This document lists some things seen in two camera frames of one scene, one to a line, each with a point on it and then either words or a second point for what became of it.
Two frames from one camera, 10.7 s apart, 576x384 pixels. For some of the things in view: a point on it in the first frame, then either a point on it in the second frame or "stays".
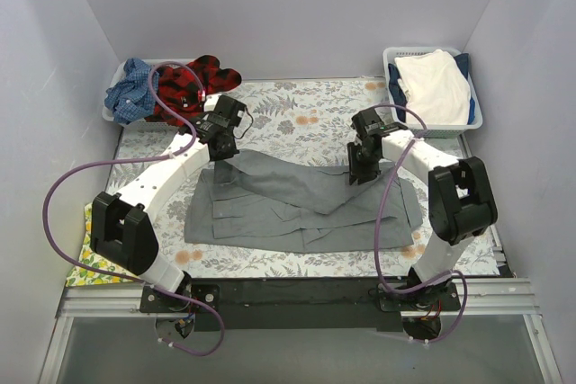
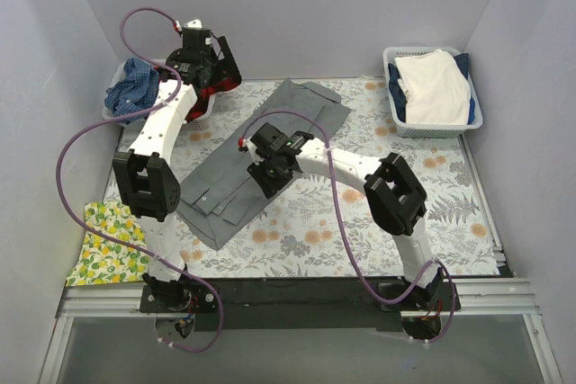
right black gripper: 360,168 -> 265,177
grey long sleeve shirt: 252,201 -> 220,196
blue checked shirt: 130,98 stays
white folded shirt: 436,86 stays
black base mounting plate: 299,304 stays
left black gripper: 223,148 -> 223,66
